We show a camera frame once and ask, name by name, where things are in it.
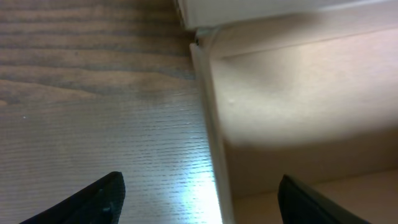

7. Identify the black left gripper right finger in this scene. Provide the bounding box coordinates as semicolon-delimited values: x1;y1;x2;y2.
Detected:
277;175;369;224

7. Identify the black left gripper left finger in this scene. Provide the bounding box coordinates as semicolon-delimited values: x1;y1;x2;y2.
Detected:
21;171;126;224

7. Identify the brown cardboard box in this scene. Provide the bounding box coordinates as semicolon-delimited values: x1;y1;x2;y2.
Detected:
175;0;397;223

